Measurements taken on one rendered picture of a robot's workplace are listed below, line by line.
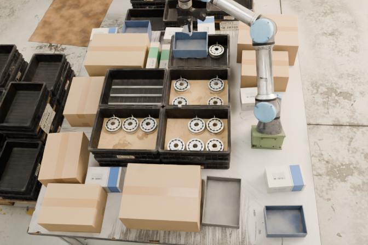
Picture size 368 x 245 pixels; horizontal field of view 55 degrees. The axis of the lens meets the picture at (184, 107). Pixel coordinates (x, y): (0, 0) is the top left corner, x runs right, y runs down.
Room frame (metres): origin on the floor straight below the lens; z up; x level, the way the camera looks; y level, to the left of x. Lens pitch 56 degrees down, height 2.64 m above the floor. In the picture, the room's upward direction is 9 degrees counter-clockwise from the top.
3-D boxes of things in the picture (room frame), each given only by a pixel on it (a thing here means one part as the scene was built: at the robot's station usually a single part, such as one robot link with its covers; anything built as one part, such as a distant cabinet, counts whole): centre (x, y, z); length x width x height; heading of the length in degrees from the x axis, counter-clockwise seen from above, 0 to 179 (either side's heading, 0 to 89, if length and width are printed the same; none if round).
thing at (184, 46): (1.50, -0.10, 1.10); 0.20 x 0.15 x 0.07; 78
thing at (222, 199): (0.64, -0.13, 0.73); 0.27 x 0.20 x 0.05; 165
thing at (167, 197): (0.69, 0.19, 0.80); 0.40 x 0.30 x 0.20; 78
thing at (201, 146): (0.94, -0.03, 0.86); 0.10 x 0.10 x 0.01
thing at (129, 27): (2.01, 0.27, 0.81); 0.20 x 0.15 x 0.07; 78
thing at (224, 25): (2.30, -0.53, 0.41); 0.31 x 0.02 x 0.16; 77
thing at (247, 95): (1.27, -0.47, 0.75); 0.20 x 0.12 x 0.09; 83
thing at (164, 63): (1.69, 0.08, 0.79); 0.24 x 0.06 x 0.06; 168
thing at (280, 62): (1.46, -0.57, 0.78); 0.30 x 0.22 x 0.16; 76
